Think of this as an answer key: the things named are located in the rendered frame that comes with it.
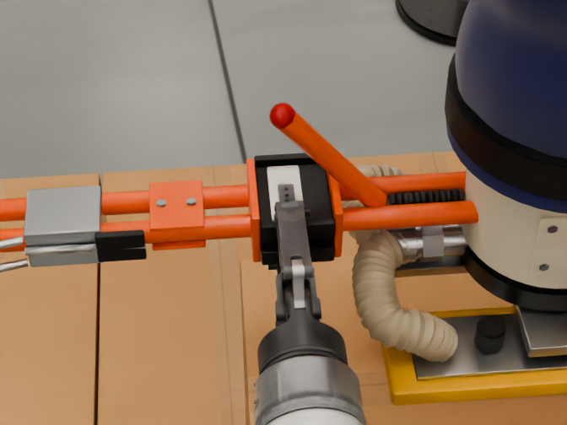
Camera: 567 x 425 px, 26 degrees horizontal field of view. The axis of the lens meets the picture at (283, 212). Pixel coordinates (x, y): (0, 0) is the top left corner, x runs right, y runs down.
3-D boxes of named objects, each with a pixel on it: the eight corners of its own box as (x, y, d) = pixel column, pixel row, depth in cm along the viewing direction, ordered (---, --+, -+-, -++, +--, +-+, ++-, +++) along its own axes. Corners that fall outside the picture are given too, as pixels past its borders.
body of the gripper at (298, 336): (259, 353, 99) (251, 267, 105) (260, 415, 105) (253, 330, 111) (352, 347, 99) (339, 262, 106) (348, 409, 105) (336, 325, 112)
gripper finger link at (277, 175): (272, 224, 112) (272, 218, 112) (267, 171, 117) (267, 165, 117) (305, 222, 112) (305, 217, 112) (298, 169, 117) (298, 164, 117)
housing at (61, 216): (106, 214, 120) (101, 181, 117) (105, 266, 115) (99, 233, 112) (34, 219, 119) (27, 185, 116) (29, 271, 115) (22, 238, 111)
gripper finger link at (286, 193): (281, 231, 111) (281, 208, 108) (277, 192, 114) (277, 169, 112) (298, 230, 111) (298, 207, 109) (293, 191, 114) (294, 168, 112)
